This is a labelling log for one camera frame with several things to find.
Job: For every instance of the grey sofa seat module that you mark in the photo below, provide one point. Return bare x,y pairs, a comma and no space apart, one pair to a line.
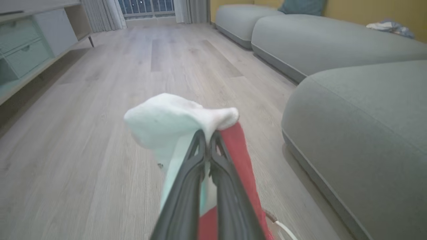
367,133
327,43
238,20

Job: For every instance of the crumpled white blue clothing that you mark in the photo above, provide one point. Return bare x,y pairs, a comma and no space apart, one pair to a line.
390,27

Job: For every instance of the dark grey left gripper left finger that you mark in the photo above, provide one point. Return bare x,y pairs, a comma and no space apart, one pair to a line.
186,193

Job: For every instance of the red cloth garment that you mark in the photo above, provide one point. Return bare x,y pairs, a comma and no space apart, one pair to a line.
242,156

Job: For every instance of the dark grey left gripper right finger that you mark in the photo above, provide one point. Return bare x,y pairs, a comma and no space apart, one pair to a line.
230,200

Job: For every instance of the pale wooden TV cabinet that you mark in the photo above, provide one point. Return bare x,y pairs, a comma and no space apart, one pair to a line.
33,43

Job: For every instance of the grey curtain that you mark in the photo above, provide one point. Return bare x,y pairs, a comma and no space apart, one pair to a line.
103,15
191,10

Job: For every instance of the window railing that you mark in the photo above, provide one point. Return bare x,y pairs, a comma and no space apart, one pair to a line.
146,6

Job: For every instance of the white cloth garment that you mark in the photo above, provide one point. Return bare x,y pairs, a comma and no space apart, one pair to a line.
166,123

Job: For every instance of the teal cushion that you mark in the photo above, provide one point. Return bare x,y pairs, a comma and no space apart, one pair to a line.
302,6

